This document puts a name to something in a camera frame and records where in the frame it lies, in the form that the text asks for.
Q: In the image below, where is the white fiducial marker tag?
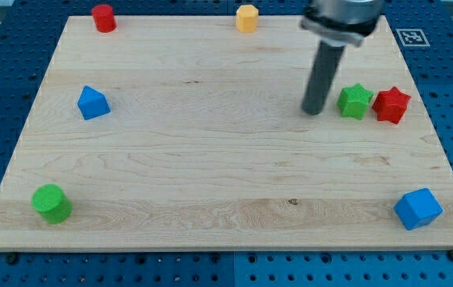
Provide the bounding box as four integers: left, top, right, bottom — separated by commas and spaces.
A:
396, 28, 430, 47

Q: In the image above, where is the green cylinder block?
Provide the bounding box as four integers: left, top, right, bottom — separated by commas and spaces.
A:
31, 184, 73, 224

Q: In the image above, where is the blue pentagon block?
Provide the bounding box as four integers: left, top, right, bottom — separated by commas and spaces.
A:
77, 85, 111, 120

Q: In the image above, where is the green star block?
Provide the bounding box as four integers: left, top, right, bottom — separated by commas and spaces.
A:
337, 83, 374, 120

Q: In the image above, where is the yellow hexagon block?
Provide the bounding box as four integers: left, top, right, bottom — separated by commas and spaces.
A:
235, 4, 258, 33

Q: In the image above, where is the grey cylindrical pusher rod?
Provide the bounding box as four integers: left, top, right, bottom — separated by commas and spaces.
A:
301, 41, 345, 116

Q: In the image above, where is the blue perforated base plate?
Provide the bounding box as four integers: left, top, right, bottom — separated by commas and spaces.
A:
0, 1, 453, 286

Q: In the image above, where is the red star block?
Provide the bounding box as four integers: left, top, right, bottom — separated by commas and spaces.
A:
372, 86, 412, 124

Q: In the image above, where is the blue cube block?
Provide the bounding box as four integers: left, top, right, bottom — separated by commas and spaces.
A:
393, 188, 443, 230

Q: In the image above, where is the light wooden board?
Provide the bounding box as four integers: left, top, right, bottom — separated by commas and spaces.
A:
0, 16, 453, 253

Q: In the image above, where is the red cylinder block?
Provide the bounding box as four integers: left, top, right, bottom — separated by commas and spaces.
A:
91, 4, 116, 33

